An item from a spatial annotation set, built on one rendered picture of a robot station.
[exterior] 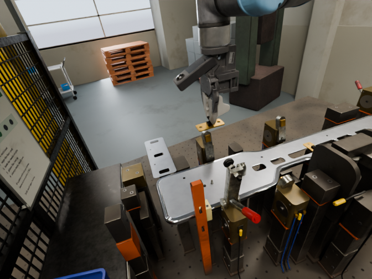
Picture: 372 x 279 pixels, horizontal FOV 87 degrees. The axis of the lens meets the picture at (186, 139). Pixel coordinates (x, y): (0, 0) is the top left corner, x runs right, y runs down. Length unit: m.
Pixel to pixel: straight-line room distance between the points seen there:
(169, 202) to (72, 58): 6.33
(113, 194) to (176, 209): 0.24
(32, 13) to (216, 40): 6.46
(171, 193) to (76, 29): 6.27
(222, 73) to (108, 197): 0.57
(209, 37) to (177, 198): 0.52
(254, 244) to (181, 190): 0.41
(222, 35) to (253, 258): 0.81
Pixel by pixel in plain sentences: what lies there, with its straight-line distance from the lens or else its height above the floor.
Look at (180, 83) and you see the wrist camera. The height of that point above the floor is 1.40.
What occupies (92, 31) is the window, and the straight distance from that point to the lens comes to 6.75.
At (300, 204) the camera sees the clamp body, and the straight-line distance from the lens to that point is 0.66.
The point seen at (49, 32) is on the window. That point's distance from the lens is 6.79.
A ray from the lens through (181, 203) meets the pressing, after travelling 0.71.
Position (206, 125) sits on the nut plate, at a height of 1.25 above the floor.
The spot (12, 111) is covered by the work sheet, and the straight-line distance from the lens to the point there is 0.79.
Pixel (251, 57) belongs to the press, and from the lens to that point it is 3.20.
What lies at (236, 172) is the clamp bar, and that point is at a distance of 0.50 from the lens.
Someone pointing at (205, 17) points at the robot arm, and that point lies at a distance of 0.50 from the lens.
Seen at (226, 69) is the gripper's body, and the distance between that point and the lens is 0.54.
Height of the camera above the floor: 1.56
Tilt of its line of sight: 34 degrees down
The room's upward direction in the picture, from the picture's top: 9 degrees counter-clockwise
